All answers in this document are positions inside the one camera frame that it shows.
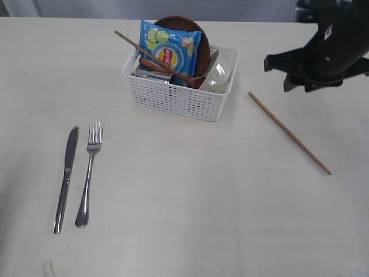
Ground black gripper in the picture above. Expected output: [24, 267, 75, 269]
[264, 0, 368, 92]

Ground brown wooden chopstick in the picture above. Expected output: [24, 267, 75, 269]
[248, 92, 332, 175]
[114, 31, 181, 77]

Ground white ceramic bowl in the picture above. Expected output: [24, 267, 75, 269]
[199, 50, 233, 94]

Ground dark red wooden spoon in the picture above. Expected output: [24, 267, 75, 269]
[139, 57, 206, 89]

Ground brown wooden plate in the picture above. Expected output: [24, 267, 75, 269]
[155, 16, 210, 77]

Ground blue Lay's chips bag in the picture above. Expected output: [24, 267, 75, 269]
[140, 20, 202, 77]

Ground silver metal fork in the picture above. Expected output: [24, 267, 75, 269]
[74, 121, 103, 228]

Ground silver metal knife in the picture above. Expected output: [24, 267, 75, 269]
[53, 126, 79, 234]

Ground silver metal moka pot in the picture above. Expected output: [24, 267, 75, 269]
[132, 64, 175, 84]

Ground white perforated plastic basket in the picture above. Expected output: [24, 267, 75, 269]
[122, 44, 239, 121]

